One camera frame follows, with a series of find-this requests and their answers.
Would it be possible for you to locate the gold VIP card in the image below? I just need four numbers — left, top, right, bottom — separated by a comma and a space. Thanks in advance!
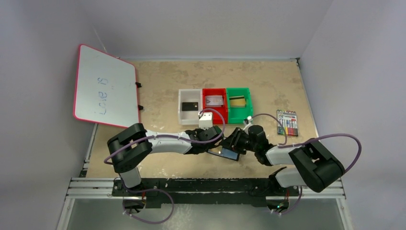
228, 95, 247, 108

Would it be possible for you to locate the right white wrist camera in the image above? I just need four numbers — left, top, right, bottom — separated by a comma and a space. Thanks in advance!
243, 116, 253, 133

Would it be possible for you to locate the white plastic bin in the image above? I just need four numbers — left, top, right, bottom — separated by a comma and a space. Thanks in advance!
178, 89, 203, 125

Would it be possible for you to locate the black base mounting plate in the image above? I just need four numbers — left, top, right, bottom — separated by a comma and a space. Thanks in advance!
112, 178, 299, 209

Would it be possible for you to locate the black credit card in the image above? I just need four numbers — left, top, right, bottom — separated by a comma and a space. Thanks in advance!
181, 102, 199, 112

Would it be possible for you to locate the black leather card holder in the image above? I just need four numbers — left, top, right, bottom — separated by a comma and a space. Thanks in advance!
206, 145, 239, 161

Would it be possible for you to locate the green plastic bin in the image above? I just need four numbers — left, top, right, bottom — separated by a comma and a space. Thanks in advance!
226, 88, 253, 124

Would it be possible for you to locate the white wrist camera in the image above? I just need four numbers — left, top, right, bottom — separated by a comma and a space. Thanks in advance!
198, 112, 213, 130
243, 116, 253, 133

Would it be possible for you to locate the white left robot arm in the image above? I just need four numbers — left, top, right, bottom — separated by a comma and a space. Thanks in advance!
103, 123, 225, 188

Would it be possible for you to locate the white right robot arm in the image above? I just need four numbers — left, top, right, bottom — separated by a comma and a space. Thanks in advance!
222, 125, 345, 193

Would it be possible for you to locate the aluminium rail frame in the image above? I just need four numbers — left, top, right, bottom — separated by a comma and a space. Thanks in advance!
57, 124, 353, 230

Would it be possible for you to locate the pink framed whiteboard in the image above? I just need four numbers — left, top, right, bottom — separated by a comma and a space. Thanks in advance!
73, 44, 140, 127

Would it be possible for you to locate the silver VIP card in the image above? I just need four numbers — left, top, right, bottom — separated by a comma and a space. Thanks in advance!
205, 95, 224, 107

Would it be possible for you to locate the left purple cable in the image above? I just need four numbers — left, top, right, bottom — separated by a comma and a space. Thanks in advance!
103, 108, 226, 166

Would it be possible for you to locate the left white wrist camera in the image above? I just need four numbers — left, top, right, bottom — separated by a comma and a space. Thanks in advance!
198, 112, 213, 130

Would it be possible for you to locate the red plastic bin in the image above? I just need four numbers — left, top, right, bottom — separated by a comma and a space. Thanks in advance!
202, 88, 228, 124

